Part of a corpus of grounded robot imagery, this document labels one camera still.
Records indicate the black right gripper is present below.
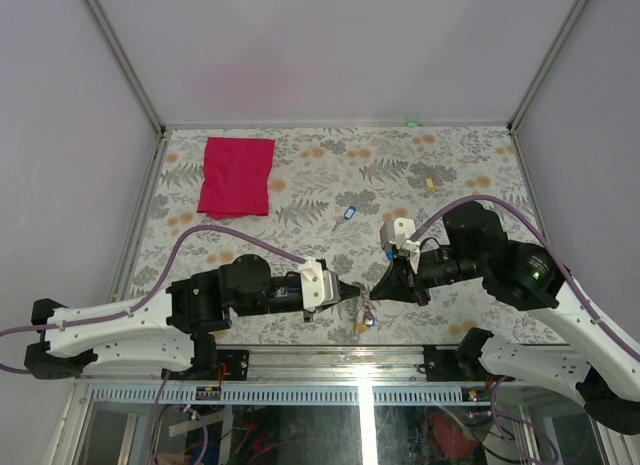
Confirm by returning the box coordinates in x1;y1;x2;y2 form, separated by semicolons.
369;245;486;305

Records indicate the grey keyring with yellow handle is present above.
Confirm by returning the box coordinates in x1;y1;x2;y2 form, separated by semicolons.
347;289;378;335

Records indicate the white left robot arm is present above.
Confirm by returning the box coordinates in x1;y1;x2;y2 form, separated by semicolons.
24;254;360;380

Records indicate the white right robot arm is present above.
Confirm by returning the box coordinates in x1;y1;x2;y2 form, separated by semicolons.
370;200;639;435

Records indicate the loose blue tag key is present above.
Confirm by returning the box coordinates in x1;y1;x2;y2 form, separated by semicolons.
331;206;356;232

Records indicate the loose yellow tag key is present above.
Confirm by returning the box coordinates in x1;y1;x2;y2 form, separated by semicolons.
425;177;436;191

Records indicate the pink folded cloth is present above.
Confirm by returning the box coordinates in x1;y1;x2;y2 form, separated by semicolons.
197;137;275;220

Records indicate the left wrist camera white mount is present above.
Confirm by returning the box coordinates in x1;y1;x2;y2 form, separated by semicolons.
298;257;341;313

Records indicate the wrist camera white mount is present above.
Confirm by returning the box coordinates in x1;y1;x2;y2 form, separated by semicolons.
298;257;341;313
380;218;421;273

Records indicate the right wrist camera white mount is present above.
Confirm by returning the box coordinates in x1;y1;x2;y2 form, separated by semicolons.
380;218;421;273

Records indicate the metal front rail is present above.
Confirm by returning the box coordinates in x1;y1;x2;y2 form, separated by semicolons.
74;344;551;405

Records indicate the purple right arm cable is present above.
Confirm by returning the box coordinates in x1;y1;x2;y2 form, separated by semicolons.
409;194;640;364

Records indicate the aluminium enclosure frame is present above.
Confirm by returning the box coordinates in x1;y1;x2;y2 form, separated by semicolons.
49;0;640;465

